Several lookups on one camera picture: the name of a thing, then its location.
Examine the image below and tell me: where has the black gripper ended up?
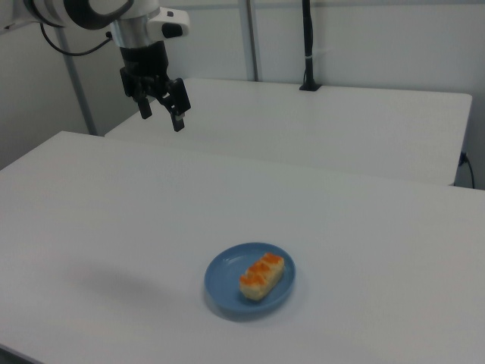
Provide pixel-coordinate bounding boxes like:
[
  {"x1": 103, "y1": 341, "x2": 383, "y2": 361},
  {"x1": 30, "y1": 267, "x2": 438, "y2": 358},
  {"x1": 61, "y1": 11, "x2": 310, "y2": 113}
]
[{"x1": 118, "y1": 40, "x2": 192, "y2": 133}]

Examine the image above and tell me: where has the orange-topped bread loaf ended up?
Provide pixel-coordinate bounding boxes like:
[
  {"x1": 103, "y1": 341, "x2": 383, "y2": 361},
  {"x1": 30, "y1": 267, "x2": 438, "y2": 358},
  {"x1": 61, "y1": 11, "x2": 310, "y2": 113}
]
[{"x1": 238, "y1": 252, "x2": 286, "y2": 303}]

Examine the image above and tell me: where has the blue round plate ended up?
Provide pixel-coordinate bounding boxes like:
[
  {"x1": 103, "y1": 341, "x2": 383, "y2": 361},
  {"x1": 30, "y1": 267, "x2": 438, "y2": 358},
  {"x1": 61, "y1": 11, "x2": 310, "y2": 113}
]
[{"x1": 203, "y1": 241, "x2": 297, "y2": 314}]

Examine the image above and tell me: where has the black pole with clamp base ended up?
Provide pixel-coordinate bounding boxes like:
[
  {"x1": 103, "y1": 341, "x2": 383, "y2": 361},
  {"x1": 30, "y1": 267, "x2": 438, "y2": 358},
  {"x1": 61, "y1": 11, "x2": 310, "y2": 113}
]
[{"x1": 299, "y1": 0, "x2": 324, "y2": 93}]

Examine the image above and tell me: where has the white adjacent table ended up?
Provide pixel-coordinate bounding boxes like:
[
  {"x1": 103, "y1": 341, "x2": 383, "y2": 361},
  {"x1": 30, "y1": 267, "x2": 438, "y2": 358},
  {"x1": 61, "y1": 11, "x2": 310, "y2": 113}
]
[{"x1": 104, "y1": 77, "x2": 474, "y2": 187}]

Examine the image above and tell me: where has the slanted grey metal partition post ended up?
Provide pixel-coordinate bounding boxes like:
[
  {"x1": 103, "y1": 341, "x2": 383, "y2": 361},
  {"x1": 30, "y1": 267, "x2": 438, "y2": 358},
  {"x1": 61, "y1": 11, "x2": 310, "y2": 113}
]
[{"x1": 55, "y1": 26, "x2": 98, "y2": 137}]

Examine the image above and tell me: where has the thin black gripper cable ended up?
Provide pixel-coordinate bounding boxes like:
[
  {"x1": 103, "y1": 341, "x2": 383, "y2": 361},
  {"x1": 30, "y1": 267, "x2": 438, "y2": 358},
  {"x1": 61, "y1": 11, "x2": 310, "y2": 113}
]
[{"x1": 39, "y1": 22, "x2": 115, "y2": 58}]

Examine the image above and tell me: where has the upright grey metal partition post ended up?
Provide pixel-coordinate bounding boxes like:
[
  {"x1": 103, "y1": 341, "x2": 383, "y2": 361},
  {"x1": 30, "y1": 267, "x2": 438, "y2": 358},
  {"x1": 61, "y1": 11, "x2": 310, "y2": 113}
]
[{"x1": 242, "y1": 0, "x2": 263, "y2": 81}]

